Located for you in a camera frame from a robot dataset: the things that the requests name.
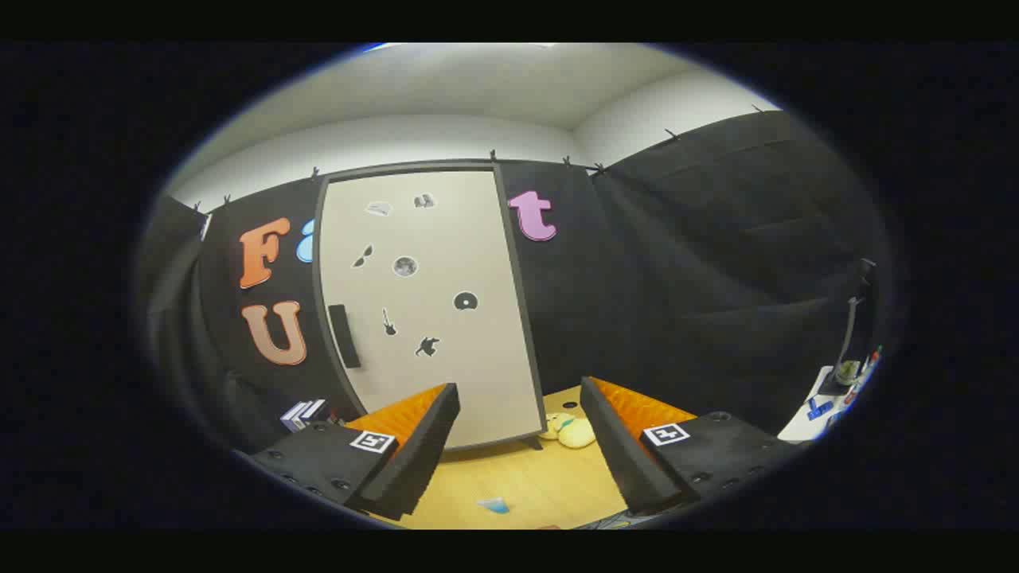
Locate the black backdrop cloth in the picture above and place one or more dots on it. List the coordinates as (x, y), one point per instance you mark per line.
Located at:
(685, 278)

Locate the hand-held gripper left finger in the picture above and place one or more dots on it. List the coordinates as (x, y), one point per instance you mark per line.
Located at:
(414, 454)

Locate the yellow plush toy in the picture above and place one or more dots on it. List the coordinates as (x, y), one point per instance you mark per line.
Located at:
(575, 432)

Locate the grey cabinet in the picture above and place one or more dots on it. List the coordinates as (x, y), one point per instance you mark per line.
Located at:
(532, 442)

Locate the small blue object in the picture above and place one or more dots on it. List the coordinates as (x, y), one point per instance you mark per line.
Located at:
(818, 410)

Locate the blue and white tube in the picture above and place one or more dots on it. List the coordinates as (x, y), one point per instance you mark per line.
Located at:
(493, 505)

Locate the blue spine book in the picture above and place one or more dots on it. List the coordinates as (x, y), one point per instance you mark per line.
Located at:
(290, 417)

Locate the white spine book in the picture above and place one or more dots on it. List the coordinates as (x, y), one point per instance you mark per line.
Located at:
(303, 414)

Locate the beige cabinet door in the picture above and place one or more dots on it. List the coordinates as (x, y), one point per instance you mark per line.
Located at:
(446, 366)

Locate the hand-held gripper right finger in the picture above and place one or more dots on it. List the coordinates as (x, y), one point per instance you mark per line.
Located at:
(617, 454)

